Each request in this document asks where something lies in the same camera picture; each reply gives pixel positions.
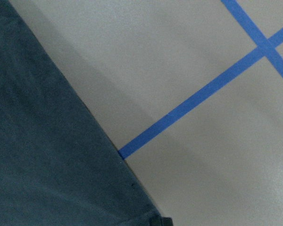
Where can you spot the black graphic t-shirt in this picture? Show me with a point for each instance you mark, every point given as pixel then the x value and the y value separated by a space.
pixel 57 166

